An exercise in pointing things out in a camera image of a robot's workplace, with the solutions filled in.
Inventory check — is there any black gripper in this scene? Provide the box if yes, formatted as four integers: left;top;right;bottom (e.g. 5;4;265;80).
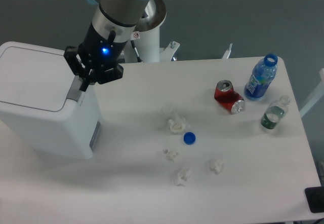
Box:
63;25;124;92

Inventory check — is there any white trash can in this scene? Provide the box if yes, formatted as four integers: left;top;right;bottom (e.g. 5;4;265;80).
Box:
1;42;103;159

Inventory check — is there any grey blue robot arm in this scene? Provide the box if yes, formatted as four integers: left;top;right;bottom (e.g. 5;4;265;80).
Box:
64;0;167;92

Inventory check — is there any crushed red soda can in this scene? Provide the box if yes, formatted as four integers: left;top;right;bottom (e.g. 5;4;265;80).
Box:
214;80;245;114

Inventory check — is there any crumpled white tissue top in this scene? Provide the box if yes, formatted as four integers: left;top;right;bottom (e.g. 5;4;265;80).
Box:
168;117;187;134

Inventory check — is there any crumpled white tissue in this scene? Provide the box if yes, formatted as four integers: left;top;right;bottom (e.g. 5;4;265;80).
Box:
168;117;187;134
174;168;192;186
209;159;224;174
163;148;179;162

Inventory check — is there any crumpled white tissue left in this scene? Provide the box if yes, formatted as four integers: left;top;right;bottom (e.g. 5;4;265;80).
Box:
163;148;179;162

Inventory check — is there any blue bottle cap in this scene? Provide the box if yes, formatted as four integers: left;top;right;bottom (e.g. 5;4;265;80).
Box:
183;132;196;145

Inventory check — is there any crumpled white tissue bottom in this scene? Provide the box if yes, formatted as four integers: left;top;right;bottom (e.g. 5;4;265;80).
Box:
174;168;192;186

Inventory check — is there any crumpled white tissue right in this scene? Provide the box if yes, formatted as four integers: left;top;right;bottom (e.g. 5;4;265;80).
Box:
209;159;224;174

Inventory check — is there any blue plastic drink bottle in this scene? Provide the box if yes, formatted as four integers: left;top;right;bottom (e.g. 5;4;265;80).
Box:
244;53;278;101

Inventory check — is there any clear green label bottle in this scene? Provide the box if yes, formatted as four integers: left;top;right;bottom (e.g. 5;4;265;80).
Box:
260;95;290;130

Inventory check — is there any black device at edge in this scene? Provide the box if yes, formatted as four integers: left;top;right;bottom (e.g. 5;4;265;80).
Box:
305;186;323;213

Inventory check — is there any black cable on pedestal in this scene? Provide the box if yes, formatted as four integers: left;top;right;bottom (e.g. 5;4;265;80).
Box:
130;39;143;63

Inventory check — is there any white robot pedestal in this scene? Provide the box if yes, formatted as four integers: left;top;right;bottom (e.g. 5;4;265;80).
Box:
121;27;180;63

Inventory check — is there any white frame at right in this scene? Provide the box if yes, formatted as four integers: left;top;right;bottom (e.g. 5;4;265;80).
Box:
299;68;323;118

